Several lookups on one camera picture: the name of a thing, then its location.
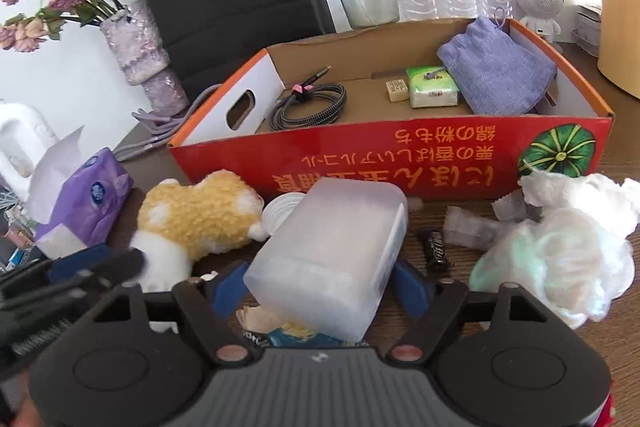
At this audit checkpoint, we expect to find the translucent plastic box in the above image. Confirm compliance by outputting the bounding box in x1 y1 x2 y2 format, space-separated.
242 177 410 343

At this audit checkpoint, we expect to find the black snack bar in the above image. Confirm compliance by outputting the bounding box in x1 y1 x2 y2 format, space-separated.
419 228 453 273

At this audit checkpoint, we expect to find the beige tile block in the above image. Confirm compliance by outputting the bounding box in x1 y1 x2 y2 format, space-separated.
385 78 411 102

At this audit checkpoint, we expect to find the red cardboard box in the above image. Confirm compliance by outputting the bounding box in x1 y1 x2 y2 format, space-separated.
167 18 615 202

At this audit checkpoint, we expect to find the green tissue packet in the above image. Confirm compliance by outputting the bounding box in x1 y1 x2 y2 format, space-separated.
405 66 460 108

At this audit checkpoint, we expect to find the purple cloth pouch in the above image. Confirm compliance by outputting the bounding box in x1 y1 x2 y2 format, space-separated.
436 7 557 115

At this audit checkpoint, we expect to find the clear desk organizer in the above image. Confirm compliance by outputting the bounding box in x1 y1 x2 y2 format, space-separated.
0 187 38 270

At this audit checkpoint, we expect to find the yellow white plush toy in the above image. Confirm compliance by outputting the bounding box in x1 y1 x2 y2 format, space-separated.
131 169 266 293

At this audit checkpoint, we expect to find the purple textured vase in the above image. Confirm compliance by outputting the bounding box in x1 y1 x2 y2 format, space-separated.
99 0 191 116

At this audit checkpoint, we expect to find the clear plastic wrapper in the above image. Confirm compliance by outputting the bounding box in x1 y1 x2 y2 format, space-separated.
445 206 501 253

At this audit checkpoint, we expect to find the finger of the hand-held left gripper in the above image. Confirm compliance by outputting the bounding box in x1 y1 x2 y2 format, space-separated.
0 248 146 323
0 243 112 290

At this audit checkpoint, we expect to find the white round lid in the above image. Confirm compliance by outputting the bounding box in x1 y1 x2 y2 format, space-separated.
262 193 306 238

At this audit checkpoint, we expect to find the grey braided cable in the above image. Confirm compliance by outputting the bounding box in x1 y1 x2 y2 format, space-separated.
269 66 348 132

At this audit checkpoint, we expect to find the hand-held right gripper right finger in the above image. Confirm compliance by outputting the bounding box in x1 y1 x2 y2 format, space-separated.
390 257 550 365

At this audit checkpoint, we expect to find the purple tissue pack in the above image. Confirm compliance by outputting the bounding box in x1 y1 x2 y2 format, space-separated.
27 125 133 258

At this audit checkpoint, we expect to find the purple cord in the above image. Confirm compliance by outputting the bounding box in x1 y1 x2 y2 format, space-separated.
112 84 223 160

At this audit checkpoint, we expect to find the blue yellow snack packet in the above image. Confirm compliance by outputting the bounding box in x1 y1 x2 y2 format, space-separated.
242 322 361 349

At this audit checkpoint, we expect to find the yellow thermos jug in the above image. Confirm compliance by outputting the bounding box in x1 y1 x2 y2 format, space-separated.
597 0 640 100

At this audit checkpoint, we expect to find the white detergent bottle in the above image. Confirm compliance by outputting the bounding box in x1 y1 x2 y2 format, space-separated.
0 103 63 208

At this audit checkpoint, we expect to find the white plastic bag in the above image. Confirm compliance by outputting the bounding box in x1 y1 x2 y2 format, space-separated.
470 172 640 328

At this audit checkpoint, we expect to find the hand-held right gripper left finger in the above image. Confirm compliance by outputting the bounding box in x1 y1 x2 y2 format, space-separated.
92 259 251 367

